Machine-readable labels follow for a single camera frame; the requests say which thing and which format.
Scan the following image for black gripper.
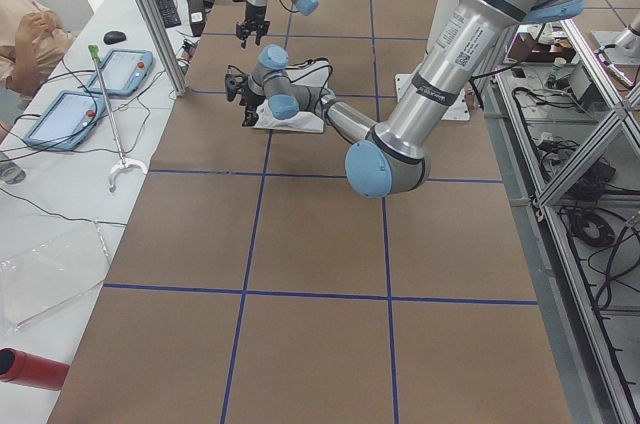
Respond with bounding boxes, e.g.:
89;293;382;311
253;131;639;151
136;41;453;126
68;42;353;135
224;66;261;127
233;0;270;48

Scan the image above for grey cartoon print t-shirt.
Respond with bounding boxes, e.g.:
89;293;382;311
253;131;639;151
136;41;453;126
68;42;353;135
253;57;331;134

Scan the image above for seated person beige clothes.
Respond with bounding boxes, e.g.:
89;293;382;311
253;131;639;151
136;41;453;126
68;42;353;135
1;0;75;98

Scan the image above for black keyboard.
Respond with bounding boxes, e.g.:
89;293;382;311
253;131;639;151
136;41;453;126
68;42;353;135
154;0;181;28

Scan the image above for far blue teach pendant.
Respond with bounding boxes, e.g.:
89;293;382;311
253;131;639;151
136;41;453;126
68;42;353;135
101;49;154;97

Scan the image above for blue teach pendant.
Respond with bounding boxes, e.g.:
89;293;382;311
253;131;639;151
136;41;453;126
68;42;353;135
23;91;106;151
101;49;154;97

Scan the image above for black computer mouse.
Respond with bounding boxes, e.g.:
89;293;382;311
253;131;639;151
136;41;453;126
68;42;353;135
103;30;127;45

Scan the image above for reacher grabber stick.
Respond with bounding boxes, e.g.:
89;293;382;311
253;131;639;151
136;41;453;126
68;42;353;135
88;44;148;193

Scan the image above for near blue teach pendant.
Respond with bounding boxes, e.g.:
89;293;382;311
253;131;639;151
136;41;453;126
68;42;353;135
23;91;106;151

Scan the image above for red cylinder bottle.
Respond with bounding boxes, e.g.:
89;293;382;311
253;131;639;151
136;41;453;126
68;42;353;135
1;348;70;391

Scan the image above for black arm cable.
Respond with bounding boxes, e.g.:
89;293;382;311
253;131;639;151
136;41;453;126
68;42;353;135
284;57;337;95

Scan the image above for aluminium frame post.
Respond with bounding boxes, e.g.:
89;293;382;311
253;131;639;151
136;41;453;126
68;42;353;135
135;0;187;97

